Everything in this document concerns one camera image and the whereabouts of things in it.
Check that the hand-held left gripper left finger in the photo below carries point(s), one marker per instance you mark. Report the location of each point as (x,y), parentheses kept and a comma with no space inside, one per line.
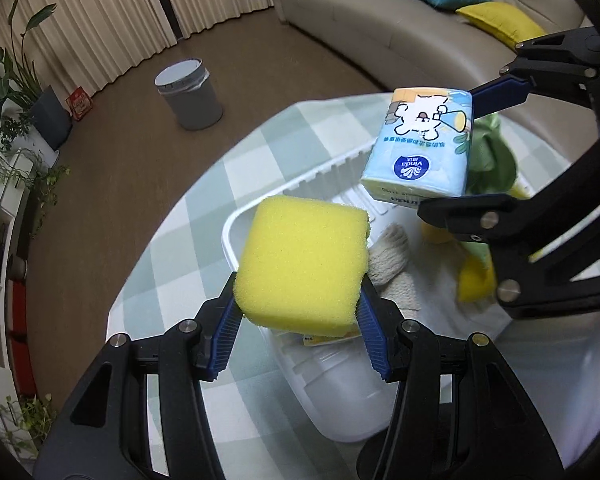
(224,330)

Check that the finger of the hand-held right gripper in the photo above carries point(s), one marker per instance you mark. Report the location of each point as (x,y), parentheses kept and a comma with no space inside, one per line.
(500,92)
(460,212)

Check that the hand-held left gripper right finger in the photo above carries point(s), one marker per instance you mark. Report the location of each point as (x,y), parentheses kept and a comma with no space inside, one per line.
(372,330)

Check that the green microfiber cloth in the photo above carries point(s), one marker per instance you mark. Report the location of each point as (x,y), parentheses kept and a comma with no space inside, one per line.
(495,160)

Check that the light blue tissue pack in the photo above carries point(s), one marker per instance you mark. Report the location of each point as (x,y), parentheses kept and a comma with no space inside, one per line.
(420,160)

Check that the yellow egg-shaped sponge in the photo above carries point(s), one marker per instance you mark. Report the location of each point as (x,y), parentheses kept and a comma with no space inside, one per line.
(475,280)

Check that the white plastic bin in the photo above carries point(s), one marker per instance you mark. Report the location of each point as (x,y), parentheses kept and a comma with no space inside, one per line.
(340,400)

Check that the large yellow rectangular sponge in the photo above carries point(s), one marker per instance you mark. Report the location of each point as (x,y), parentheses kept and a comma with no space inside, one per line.
(305,260)

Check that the yellow cushion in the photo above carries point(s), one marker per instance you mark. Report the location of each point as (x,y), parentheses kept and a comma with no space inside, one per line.
(500,22)

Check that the green checkered tablecloth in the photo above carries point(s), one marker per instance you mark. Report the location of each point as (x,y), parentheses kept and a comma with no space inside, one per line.
(189,240)

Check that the beige sofa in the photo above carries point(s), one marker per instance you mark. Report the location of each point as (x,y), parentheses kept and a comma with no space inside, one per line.
(380,35)

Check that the red storage box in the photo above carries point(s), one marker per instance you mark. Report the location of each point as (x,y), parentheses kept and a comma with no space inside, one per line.
(23,367)
(18,307)

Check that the leafy floor plant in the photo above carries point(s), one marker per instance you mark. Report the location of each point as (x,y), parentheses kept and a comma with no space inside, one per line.
(19,425)

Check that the grey bucket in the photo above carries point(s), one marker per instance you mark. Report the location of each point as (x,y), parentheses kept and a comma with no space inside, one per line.
(192,100)

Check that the red paper bag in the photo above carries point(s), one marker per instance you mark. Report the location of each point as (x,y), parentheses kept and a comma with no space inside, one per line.
(79,105)

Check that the trailing green plant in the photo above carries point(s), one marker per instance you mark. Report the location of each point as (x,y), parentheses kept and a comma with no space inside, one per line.
(14,160)

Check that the tall plant in dark pot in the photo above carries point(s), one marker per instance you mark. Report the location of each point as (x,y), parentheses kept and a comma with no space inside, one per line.
(52,117)

